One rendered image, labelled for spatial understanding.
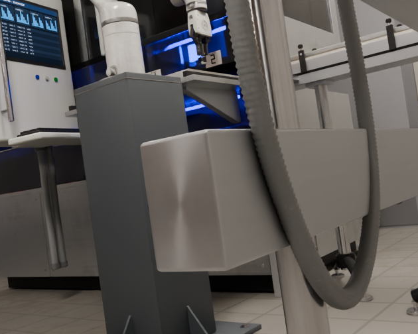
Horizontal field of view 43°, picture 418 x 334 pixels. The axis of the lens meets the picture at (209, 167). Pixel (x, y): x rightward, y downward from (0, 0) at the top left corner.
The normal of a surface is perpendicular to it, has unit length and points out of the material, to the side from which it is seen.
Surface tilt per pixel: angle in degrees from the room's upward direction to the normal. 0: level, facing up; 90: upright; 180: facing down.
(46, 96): 90
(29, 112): 90
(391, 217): 90
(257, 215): 90
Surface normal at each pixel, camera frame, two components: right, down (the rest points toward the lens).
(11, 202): -0.59, 0.06
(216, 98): 0.80, -0.13
